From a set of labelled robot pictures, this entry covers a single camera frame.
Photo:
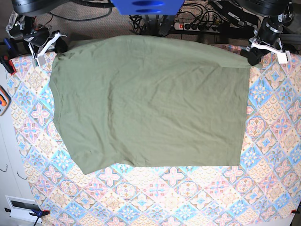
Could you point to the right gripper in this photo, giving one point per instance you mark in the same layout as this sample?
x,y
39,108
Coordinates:
x,y
42,41

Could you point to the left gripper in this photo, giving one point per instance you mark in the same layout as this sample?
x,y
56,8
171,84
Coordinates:
x,y
258,49

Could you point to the green t-shirt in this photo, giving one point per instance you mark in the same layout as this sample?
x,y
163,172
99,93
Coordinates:
x,y
149,102

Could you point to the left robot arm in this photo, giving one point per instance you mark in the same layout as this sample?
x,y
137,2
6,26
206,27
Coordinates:
x,y
275,14

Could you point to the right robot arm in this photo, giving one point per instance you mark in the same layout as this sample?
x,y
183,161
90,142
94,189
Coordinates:
x,y
23,19

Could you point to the red black clamp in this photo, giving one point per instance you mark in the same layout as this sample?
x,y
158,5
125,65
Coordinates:
x,y
6,59

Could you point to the white power strip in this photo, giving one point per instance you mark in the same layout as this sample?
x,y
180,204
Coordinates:
x,y
181,26

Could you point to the patterned tablecloth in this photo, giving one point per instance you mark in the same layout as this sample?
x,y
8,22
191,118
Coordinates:
x,y
265,186

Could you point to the blue clamp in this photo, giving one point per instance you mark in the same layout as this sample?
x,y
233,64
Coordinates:
x,y
39,213

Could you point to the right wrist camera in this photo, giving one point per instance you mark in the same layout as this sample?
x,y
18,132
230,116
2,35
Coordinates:
x,y
38,62

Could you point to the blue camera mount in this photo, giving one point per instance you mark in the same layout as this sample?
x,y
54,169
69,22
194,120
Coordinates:
x,y
148,7

